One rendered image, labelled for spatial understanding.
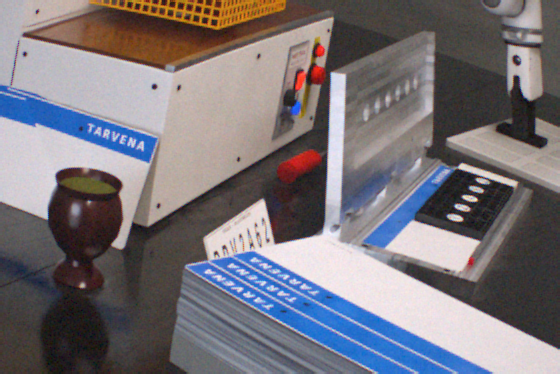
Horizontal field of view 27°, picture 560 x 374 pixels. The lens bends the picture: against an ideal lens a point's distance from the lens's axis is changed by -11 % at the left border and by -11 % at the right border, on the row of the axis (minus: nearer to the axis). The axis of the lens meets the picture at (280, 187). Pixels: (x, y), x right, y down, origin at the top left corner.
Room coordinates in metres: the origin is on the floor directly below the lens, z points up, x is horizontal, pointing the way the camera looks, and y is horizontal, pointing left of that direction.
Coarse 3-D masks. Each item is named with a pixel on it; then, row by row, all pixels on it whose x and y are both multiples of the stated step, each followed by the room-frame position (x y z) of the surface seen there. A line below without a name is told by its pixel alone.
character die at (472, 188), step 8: (448, 184) 1.64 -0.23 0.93; (456, 184) 1.64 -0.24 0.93; (464, 184) 1.65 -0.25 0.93; (472, 184) 1.66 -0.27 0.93; (472, 192) 1.62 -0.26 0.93; (480, 192) 1.62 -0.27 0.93; (488, 192) 1.63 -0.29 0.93; (496, 192) 1.64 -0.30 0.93; (496, 200) 1.61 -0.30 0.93; (504, 200) 1.61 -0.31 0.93
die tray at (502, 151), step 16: (480, 128) 2.07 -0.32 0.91; (544, 128) 2.20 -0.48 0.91; (448, 144) 1.94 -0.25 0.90; (464, 144) 1.94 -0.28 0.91; (480, 144) 1.97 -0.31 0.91; (496, 144) 1.99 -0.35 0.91; (512, 144) 2.02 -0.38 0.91; (496, 160) 1.89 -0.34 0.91; (512, 160) 1.91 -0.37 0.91; (528, 160) 1.94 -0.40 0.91; (544, 160) 1.96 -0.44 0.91; (528, 176) 1.86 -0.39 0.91; (544, 176) 1.86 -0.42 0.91
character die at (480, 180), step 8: (456, 168) 1.71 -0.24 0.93; (456, 176) 1.68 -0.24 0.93; (464, 176) 1.68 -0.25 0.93; (472, 176) 1.70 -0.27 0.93; (480, 176) 1.70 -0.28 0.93; (480, 184) 1.66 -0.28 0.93; (488, 184) 1.67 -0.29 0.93; (496, 184) 1.68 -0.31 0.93; (504, 184) 1.69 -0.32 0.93; (504, 192) 1.65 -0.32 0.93; (512, 192) 1.68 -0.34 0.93
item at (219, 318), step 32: (192, 288) 1.01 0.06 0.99; (224, 288) 0.99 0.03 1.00; (192, 320) 1.00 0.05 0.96; (224, 320) 0.98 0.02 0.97; (256, 320) 0.96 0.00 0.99; (288, 320) 0.95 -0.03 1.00; (192, 352) 1.00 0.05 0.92; (224, 352) 0.97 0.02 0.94; (256, 352) 0.95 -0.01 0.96; (288, 352) 0.93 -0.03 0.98; (320, 352) 0.91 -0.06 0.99; (352, 352) 0.90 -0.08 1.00
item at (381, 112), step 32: (352, 64) 1.44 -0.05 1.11; (384, 64) 1.56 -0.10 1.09; (416, 64) 1.72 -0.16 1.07; (352, 96) 1.39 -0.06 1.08; (384, 96) 1.56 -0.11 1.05; (416, 96) 1.72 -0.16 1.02; (352, 128) 1.40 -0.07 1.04; (384, 128) 1.57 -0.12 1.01; (416, 128) 1.68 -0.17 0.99; (352, 160) 1.40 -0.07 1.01; (384, 160) 1.53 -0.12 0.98; (352, 192) 1.40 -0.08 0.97
